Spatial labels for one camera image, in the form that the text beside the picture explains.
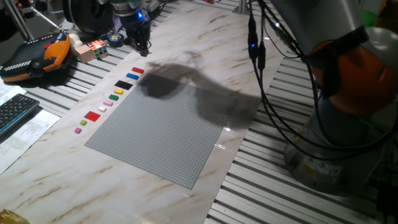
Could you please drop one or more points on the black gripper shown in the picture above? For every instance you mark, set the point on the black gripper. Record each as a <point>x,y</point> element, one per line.
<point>135,28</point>

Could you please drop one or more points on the red Lego brick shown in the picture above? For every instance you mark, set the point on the red Lego brick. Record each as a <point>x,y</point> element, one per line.
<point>138,70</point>

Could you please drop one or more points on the blue Lego brick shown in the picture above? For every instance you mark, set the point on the blue Lego brick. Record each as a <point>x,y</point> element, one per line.
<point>132,76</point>

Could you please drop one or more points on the black flat Lego plate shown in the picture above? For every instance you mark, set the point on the black flat Lego plate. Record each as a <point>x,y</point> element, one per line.
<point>123,85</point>

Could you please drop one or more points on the yellow Lego brick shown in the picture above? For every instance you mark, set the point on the yellow Lego brick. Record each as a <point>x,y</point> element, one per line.
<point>118,91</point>

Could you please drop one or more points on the green Lego brick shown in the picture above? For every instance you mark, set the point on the green Lego brick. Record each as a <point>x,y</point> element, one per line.
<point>113,97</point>

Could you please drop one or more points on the pink Lego brick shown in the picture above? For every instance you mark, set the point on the pink Lego brick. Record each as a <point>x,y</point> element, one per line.
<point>108,103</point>

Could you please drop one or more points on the white Lego brick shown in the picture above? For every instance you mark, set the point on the white Lego brick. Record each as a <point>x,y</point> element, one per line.
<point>102,109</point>

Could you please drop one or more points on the red flat Lego plate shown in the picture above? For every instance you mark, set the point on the red flat Lego plate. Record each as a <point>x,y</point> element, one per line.
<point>92,116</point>

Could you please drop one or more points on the grey Lego baseplate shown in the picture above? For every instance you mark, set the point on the grey Lego baseplate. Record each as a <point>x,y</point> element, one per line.
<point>161,130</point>

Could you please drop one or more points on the small lime Lego brick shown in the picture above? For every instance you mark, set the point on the small lime Lego brick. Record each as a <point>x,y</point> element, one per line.
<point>83,122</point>

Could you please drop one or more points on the small magenta Lego brick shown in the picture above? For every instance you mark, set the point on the small magenta Lego brick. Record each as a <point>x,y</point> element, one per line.
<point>78,130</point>

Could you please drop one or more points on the black round puck blue label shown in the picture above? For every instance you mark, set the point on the black round puck blue label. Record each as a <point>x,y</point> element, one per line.
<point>115,39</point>

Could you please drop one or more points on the Rubik's cube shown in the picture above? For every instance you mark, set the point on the Rubik's cube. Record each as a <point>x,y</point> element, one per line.
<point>99,49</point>

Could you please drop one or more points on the wooden cube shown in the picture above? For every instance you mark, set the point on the wooden cube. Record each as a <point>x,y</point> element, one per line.
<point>84,53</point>

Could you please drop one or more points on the large black round spool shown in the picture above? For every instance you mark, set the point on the large black round spool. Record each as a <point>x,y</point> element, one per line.
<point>87,15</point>

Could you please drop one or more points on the white rounded figurine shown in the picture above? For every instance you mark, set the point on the white rounded figurine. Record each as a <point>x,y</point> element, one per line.
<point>74,39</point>

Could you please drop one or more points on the black orange teach pendant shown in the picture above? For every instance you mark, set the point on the black orange teach pendant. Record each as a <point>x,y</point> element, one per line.
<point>31,56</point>

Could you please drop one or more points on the grey metal tripod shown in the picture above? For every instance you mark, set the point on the grey metal tripod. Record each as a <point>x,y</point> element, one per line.
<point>19,20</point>

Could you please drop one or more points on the white printed booklet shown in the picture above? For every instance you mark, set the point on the white printed booklet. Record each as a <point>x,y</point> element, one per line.
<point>9,91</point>

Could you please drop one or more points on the black keyboard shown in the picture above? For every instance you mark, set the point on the black keyboard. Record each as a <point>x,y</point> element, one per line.
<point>15,110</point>

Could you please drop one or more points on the white printed paper sheet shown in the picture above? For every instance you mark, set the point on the white printed paper sheet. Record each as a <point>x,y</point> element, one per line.
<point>25,137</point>

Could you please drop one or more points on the marble pattern table mat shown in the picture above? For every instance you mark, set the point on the marble pattern table mat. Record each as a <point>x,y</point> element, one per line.
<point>77,186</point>

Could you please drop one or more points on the gold foil bag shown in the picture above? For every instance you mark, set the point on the gold foil bag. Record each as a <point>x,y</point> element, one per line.
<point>11,217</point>

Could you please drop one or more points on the green cloth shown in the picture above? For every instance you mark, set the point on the green cloth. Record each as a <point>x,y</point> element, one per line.
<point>368,18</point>

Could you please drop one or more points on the brown cardboard box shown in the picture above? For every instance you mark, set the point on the brown cardboard box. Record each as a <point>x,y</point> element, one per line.
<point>388,12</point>

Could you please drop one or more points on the aluminium frame post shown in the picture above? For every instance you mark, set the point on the aluminium frame post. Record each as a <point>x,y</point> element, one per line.
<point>241,6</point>

